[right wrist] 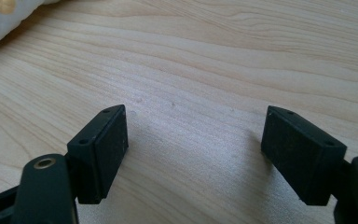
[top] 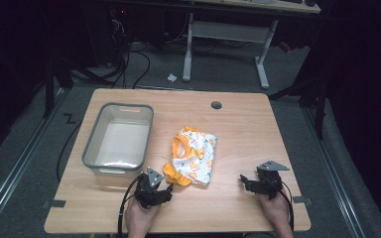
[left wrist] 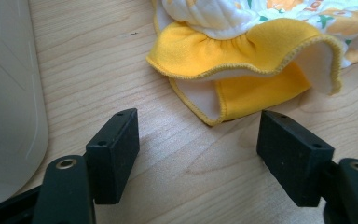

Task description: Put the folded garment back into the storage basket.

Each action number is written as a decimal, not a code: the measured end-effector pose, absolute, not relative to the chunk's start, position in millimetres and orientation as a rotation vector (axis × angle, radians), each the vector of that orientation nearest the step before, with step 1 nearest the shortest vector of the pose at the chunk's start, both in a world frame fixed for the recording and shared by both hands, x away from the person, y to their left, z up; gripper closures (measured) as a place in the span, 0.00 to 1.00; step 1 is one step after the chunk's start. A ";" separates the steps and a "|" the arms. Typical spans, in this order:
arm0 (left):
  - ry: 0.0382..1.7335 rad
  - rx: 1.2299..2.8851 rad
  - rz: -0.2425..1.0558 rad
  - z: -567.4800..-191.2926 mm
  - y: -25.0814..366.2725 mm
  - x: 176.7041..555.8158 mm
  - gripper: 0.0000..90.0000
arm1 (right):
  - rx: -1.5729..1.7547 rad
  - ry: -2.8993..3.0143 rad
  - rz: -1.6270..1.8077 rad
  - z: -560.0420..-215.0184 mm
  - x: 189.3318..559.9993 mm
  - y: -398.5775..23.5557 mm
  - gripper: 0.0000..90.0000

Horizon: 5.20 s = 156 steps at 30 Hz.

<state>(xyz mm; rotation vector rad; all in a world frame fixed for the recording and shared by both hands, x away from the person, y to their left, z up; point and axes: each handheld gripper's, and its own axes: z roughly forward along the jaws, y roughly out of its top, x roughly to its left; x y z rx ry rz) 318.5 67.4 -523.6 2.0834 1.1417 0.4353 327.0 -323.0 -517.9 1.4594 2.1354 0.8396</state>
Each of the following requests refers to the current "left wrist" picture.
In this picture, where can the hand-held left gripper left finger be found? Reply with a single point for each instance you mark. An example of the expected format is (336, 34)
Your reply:
(112, 158)

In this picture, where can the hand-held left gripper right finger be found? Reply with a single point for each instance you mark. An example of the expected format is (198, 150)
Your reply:
(295, 161)

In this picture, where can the yellow and white floral garment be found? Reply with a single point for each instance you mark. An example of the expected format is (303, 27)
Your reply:
(245, 59)

